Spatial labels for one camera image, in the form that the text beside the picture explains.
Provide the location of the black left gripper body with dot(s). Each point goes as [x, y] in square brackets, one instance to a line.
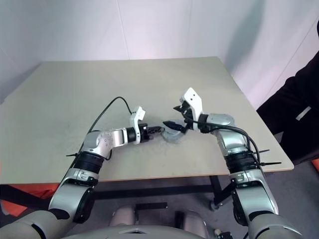
[144, 132]

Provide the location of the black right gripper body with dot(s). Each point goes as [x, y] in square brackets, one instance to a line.
[190, 119]

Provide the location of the black zip tie right arm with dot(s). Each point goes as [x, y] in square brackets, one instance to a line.
[271, 163]
[263, 151]

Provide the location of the black zip tie left arm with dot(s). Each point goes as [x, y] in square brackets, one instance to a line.
[71, 155]

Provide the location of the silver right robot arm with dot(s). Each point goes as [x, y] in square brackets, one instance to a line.
[251, 189]

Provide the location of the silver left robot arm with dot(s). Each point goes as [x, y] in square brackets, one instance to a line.
[82, 174]

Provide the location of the black flat plate on floor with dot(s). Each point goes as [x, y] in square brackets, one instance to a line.
[150, 206]

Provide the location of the grey rounded robot leg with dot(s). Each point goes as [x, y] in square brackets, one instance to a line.
[123, 216]
[193, 224]

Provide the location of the table caster wheel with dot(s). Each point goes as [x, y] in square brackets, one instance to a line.
[215, 205]

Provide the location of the grey robot torso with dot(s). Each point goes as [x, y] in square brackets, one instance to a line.
[129, 232]

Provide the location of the person in black clothing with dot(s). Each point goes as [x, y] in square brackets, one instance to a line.
[294, 112]

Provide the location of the orange seat beside person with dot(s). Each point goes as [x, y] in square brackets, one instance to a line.
[316, 165]

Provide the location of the orange object under table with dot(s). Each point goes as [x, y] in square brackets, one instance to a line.
[22, 196]

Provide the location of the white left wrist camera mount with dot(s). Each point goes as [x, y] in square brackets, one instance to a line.
[135, 119]

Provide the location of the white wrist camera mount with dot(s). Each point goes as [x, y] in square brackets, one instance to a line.
[135, 119]
[194, 102]

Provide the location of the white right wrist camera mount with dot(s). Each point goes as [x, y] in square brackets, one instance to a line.
[194, 102]

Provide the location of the black table frame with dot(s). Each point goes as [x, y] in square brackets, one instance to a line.
[154, 191]

